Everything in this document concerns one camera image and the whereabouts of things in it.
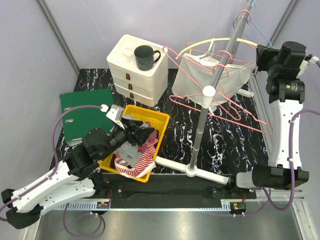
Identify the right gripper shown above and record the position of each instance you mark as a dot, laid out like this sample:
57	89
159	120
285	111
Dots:
262	54

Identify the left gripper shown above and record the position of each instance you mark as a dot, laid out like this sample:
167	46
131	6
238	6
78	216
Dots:
140	133

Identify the maroon tank top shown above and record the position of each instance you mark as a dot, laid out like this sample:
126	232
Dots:
153	139

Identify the grey sock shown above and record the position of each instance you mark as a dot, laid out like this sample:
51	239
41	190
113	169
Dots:
129	153

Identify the red white striped tank top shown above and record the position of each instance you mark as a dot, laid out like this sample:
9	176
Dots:
144	166

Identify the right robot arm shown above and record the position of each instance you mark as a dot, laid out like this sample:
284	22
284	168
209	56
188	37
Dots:
286	97

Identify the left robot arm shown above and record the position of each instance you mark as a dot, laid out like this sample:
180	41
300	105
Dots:
72	178

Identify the yellow plastic tray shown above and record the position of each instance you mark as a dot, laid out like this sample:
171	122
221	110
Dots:
159	122

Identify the white drawer unit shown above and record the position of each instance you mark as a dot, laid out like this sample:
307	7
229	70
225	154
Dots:
144	87

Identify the grey clothes rack pole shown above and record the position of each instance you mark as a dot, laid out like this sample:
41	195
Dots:
209	90

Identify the white rack base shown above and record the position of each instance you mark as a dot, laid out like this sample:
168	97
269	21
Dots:
192	173

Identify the dark green mug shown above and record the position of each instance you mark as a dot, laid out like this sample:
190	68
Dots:
146	57

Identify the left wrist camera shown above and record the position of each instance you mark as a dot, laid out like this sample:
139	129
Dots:
113	113

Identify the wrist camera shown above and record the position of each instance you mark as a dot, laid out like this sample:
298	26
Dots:
113	113
309	59

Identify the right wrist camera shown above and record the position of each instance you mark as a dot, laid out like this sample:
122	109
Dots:
309	59

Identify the green ring binder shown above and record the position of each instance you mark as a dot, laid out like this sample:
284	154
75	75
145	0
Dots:
78	123

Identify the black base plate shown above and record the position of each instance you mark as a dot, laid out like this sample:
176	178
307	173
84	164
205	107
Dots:
170	191

